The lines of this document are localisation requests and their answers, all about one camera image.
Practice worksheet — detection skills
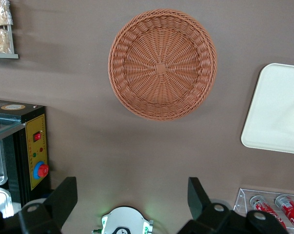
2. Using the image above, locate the round brown wicker basket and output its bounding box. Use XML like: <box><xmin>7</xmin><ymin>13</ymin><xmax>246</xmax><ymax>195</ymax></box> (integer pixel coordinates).
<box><xmin>107</xmin><ymin>9</ymin><xmax>218</xmax><ymax>121</ymax></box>

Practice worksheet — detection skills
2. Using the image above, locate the red cola can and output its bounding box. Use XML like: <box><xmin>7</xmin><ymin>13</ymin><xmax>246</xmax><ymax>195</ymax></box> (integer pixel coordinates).
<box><xmin>250</xmin><ymin>195</ymin><xmax>288</xmax><ymax>231</ymax></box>
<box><xmin>274</xmin><ymin>194</ymin><xmax>294</xmax><ymax>234</ymax></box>

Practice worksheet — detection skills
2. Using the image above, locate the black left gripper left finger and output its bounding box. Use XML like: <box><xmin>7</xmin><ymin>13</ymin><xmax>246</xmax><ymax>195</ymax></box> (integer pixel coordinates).
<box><xmin>18</xmin><ymin>176</ymin><xmax>78</xmax><ymax>234</ymax></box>

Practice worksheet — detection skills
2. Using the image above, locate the grey wire snack rack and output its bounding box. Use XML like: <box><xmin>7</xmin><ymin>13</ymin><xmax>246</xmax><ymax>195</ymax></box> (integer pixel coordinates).
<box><xmin>0</xmin><ymin>23</ymin><xmax>19</xmax><ymax>59</ymax></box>

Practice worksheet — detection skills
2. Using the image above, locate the black glass food warmer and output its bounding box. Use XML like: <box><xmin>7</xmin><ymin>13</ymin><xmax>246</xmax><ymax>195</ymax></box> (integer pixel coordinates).
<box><xmin>0</xmin><ymin>98</ymin><xmax>51</xmax><ymax>218</ymax></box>

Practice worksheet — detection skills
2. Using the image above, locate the white rectangular tray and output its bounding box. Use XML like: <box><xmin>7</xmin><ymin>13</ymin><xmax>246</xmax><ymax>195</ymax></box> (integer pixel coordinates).
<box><xmin>241</xmin><ymin>62</ymin><xmax>294</xmax><ymax>156</ymax></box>

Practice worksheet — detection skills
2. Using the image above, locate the clear acrylic can holder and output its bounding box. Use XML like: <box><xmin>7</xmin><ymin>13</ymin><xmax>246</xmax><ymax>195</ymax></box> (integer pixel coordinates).
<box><xmin>233</xmin><ymin>187</ymin><xmax>294</xmax><ymax>234</ymax></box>

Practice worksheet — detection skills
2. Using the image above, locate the red and blue knob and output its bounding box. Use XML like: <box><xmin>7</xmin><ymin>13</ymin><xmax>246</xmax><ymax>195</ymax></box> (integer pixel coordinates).
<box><xmin>33</xmin><ymin>160</ymin><xmax>50</xmax><ymax>180</ymax></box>

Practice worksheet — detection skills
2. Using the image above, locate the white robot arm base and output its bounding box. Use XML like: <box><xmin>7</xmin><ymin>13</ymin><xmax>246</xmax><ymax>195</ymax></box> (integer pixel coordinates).
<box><xmin>92</xmin><ymin>206</ymin><xmax>154</xmax><ymax>234</ymax></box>

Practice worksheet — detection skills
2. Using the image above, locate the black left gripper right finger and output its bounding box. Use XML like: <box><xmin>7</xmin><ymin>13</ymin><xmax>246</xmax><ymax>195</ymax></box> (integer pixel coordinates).
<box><xmin>177</xmin><ymin>177</ymin><xmax>246</xmax><ymax>234</ymax></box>

